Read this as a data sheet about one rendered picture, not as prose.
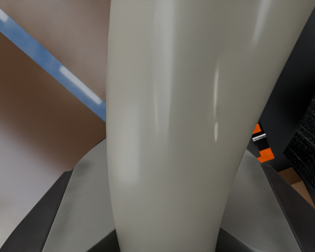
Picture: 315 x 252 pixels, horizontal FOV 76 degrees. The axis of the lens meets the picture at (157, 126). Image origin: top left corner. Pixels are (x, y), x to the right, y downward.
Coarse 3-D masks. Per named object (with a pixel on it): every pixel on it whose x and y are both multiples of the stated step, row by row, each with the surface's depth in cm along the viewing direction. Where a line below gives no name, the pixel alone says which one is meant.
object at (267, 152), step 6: (258, 126) 109; (258, 132) 111; (252, 138) 111; (258, 138) 110; (264, 138) 110; (258, 144) 111; (264, 144) 111; (264, 150) 111; (270, 150) 111; (264, 156) 112
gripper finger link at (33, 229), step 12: (60, 180) 9; (48, 192) 8; (60, 192) 8; (36, 204) 8; (48, 204) 8; (36, 216) 7; (48, 216) 7; (24, 228) 7; (36, 228) 7; (48, 228) 7; (12, 240) 6; (24, 240) 6; (36, 240) 6
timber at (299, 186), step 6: (288, 168) 121; (282, 174) 120; (288, 174) 118; (294, 174) 116; (288, 180) 115; (294, 180) 113; (300, 180) 111; (294, 186) 112; (300, 186) 112; (300, 192) 114; (306, 192) 114; (306, 198) 116; (312, 204) 117
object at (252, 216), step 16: (256, 160) 9; (240, 176) 8; (256, 176) 8; (240, 192) 8; (256, 192) 8; (272, 192) 7; (240, 208) 7; (256, 208) 7; (272, 208) 7; (224, 224) 6; (240, 224) 6; (256, 224) 6; (272, 224) 6; (288, 224) 6; (224, 240) 7; (240, 240) 6; (256, 240) 6; (272, 240) 6; (288, 240) 6
